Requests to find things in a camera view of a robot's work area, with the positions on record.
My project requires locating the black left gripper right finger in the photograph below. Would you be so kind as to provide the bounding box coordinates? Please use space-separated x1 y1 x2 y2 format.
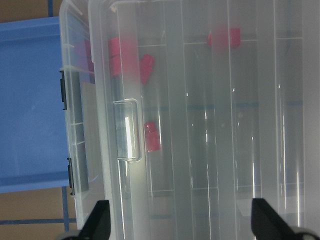
251 198 303 240

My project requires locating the red block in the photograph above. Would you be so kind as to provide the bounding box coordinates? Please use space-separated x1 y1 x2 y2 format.
206 28 241 49
108 37 122 78
139 54 155 85
144 121 161 153

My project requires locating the blue plastic tray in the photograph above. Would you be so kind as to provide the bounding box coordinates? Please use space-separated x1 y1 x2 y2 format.
0 17 69 193

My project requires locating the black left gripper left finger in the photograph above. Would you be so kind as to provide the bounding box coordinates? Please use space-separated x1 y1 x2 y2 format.
77 200 111 240

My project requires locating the clear plastic box lid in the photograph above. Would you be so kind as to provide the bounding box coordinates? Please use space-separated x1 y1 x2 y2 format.
87 0 320 240

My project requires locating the clear plastic storage box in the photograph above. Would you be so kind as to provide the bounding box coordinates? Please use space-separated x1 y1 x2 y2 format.
59 0 320 240

